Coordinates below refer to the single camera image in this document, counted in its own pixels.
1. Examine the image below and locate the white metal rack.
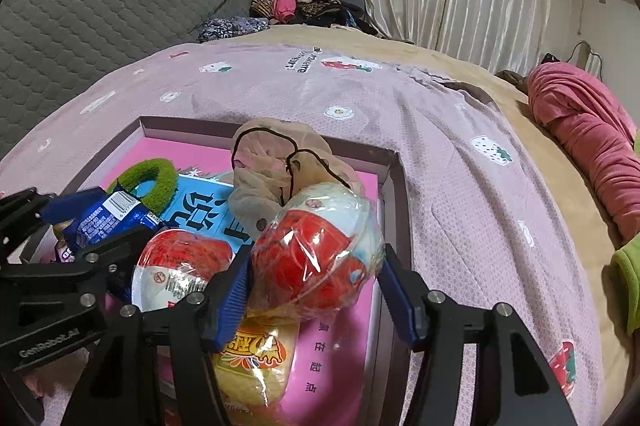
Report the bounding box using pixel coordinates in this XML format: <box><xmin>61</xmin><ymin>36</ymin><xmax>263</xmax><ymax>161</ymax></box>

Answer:
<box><xmin>567</xmin><ymin>40</ymin><xmax>606</xmax><ymax>81</ymax></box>

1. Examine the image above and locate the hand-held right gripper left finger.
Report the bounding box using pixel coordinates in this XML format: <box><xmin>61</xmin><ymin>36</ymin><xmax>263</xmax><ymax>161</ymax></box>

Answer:
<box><xmin>60</xmin><ymin>243</ymin><xmax>256</xmax><ymax>426</ymax></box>

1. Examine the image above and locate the blue patterned cloth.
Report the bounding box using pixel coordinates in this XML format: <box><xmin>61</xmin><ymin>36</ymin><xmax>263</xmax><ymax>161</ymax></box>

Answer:
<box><xmin>197</xmin><ymin>16</ymin><xmax>271</xmax><ymax>44</ymax></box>

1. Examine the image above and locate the pink quilt with green lining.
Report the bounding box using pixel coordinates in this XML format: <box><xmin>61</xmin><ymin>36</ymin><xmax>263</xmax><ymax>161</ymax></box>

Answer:
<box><xmin>525</xmin><ymin>62</ymin><xmax>640</xmax><ymax>337</ymax></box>

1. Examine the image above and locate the yellow cake packet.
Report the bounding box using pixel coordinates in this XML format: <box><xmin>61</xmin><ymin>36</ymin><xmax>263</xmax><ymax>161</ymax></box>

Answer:
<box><xmin>210</xmin><ymin>316</ymin><xmax>301</xmax><ymax>414</ymax></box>

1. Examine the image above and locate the grey quilted headboard cover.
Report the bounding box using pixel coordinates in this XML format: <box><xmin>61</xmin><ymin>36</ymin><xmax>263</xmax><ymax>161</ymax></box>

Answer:
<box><xmin>0</xmin><ymin>0</ymin><xmax>253</xmax><ymax>157</ymax></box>

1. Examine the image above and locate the beige mesh hair scrunchie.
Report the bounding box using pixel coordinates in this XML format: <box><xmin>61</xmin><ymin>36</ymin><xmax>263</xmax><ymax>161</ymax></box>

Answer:
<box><xmin>227</xmin><ymin>118</ymin><xmax>368</xmax><ymax>237</ymax></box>

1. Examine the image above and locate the green fuzzy hair scrunchie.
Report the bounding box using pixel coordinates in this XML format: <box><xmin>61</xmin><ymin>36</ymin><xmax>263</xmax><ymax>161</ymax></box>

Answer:
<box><xmin>106</xmin><ymin>158</ymin><xmax>180</xmax><ymax>214</ymax></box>

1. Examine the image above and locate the grey shallow cardboard box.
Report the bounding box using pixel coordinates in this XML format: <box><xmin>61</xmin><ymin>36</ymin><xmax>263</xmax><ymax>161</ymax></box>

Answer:
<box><xmin>15</xmin><ymin>116</ymin><xmax>416</xmax><ymax>426</ymax></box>

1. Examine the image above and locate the beige blanket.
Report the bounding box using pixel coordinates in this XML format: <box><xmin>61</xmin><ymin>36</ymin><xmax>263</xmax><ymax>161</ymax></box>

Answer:
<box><xmin>260</xmin><ymin>24</ymin><xmax>640</xmax><ymax>426</ymax></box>

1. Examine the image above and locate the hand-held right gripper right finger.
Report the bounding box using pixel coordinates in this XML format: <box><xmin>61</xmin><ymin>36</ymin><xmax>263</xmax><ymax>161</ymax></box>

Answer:
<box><xmin>377</xmin><ymin>243</ymin><xmax>581</xmax><ymax>426</ymax></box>

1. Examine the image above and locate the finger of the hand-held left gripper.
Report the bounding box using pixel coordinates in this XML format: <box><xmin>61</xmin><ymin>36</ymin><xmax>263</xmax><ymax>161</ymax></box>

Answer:
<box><xmin>0</xmin><ymin>226</ymin><xmax>156</xmax><ymax>301</ymax></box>
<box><xmin>0</xmin><ymin>187</ymin><xmax>103</xmax><ymax>267</ymax></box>

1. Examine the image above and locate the plastic-wrapped toy egg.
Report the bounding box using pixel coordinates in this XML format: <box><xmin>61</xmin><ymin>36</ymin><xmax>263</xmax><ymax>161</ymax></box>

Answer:
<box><xmin>131</xmin><ymin>228</ymin><xmax>236</xmax><ymax>311</ymax></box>
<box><xmin>247</xmin><ymin>183</ymin><xmax>386</xmax><ymax>324</ymax></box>

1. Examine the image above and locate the blue cookie packet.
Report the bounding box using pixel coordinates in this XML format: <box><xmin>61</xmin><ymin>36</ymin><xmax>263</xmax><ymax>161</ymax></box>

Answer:
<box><xmin>62</xmin><ymin>188</ymin><xmax>166</xmax><ymax>264</ymax></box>

